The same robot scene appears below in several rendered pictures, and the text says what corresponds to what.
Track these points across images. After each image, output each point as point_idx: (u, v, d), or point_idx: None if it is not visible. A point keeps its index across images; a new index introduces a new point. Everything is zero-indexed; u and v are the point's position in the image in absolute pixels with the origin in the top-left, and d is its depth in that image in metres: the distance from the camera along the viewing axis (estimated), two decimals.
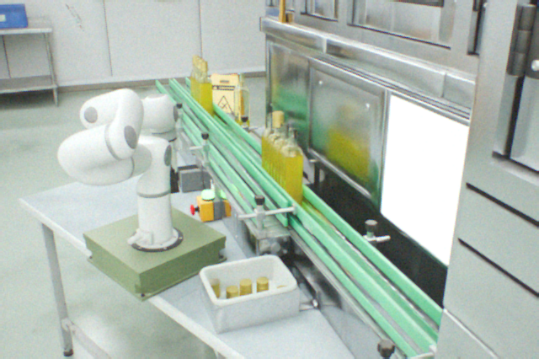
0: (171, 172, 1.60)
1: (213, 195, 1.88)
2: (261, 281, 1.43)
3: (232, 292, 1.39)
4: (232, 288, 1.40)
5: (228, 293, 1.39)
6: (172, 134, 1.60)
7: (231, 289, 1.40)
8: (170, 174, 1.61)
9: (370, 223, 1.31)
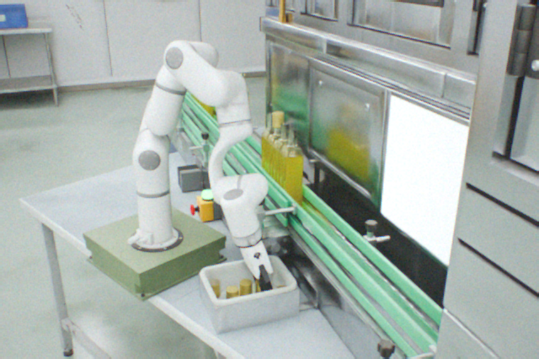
0: None
1: (213, 195, 1.88)
2: None
3: (232, 292, 1.39)
4: (232, 288, 1.40)
5: (228, 293, 1.39)
6: None
7: (231, 289, 1.40)
8: None
9: (370, 223, 1.31)
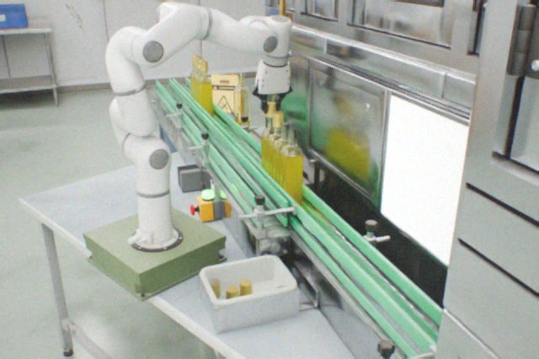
0: (256, 92, 1.67)
1: (213, 195, 1.88)
2: (274, 103, 1.71)
3: (232, 292, 1.39)
4: (232, 288, 1.40)
5: (228, 293, 1.39)
6: (269, 60, 1.59)
7: (231, 289, 1.40)
8: (258, 93, 1.68)
9: (370, 223, 1.31)
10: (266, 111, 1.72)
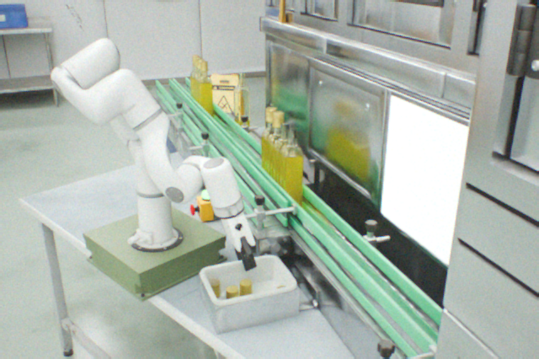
0: None
1: None
2: (274, 108, 1.72)
3: (232, 292, 1.39)
4: (232, 288, 1.40)
5: (228, 293, 1.39)
6: None
7: (231, 289, 1.40)
8: None
9: (370, 223, 1.31)
10: (266, 116, 1.72)
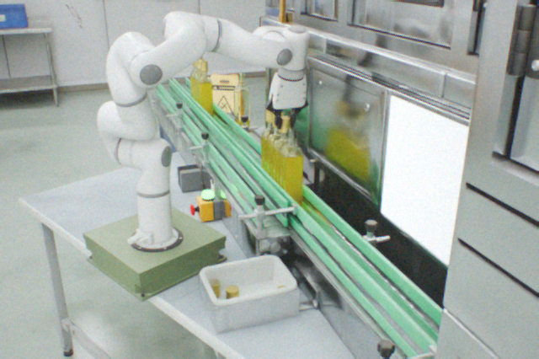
0: (270, 107, 1.57)
1: (213, 195, 1.88)
2: None
3: (232, 292, 1.39)
4: (232, 288, 1.40)
5: (228, 293, 1.39)
6: (285, 73, 1.49)
7: (231, 289, 1.40)
8: (273, 108, 1.58)
9: (370, 223, 1.31)
10: (266, 116, 1.72)
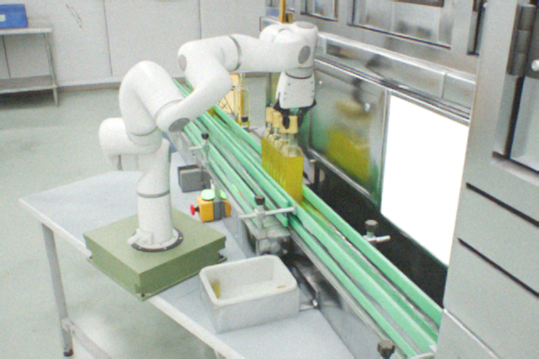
0: (277, 106, 1.51)
1: (213, 195, 1.88)
2: (274, 108, 1.72)
3: (296, 117, 1.57)
4: (291, 117, 1.56)
5: (296, 120, 1.56)
6: (293, 71, 1.44)
7: (293, 117, 1.56)
8: (280, 107, 1.52)
9: (370, 223, 1.31)
10: (266, 116, 1.72)
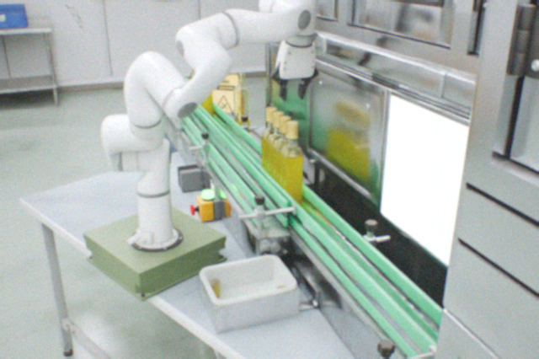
0: (275, 76, 1.48)
1: (213, 195, 1.88)
2: (274, 108, 1.72)
3: (296, 122, 1.57)
4: (291, 122, 1.57)
5: (296, 125, 1.56)
6: (294, 39, 1.41)
7: (293, 123, 1.57)
8: (278, 77, 1.49)
9: (370, 223, 1.31)
10: (266, 116, 1.72)
